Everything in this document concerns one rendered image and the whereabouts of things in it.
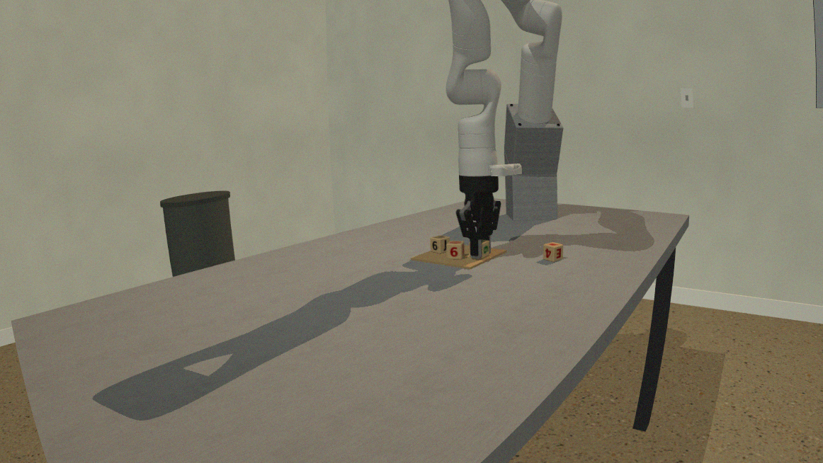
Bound tan flat mat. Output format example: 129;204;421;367
411;245;506;269

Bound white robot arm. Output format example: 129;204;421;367
446;0;562;176

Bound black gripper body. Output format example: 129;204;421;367
459;175;499;221

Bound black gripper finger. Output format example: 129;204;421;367
456;201;487;259
481;200;501;253

